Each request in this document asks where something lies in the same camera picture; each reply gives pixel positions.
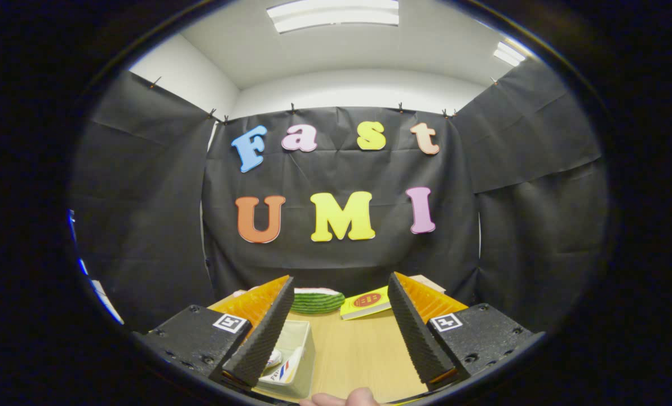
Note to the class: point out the watermelon slice plush toy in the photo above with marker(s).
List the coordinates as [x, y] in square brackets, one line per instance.
[316, 301]

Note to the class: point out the green fabric storage box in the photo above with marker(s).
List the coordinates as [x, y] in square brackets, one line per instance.
[305, 338]

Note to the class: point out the beige cover book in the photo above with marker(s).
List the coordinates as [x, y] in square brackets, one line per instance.
[429, 282]

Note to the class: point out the small ceiling light panel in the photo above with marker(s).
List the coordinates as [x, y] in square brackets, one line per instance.
[509, 53]

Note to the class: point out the yellow book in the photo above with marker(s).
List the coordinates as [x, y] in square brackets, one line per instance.
[367, 303]

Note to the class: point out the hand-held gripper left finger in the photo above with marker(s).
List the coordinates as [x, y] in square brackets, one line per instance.
[260, 332]

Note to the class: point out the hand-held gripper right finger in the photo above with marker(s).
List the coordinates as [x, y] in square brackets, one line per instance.
[412, 332]

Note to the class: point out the large ceiling light panel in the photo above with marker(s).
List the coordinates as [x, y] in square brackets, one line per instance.
[336, 14]

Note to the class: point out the white shoe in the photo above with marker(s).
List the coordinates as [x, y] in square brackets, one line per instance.
[274, 357]
[288, 369]

